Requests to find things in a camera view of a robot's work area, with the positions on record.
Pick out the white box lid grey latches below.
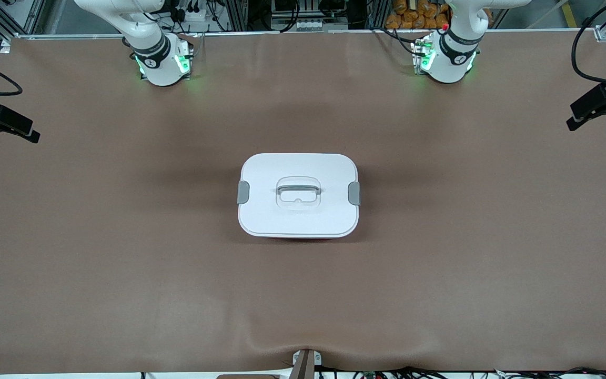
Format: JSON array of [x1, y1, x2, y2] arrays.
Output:
[[237, 153, 361, 238]]

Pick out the orange bread pile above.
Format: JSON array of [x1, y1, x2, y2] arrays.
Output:
[[386, 0, 450, 29]]

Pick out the white power strip with plugs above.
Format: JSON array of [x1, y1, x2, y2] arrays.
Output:
[[169, 0, 210, 23]]

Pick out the brown table mat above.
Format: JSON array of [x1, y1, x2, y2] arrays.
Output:
[[0, 29, 606, 375]]

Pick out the metal table edge bracket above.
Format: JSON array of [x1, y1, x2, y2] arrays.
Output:
[[291, 348, 322, 379]]

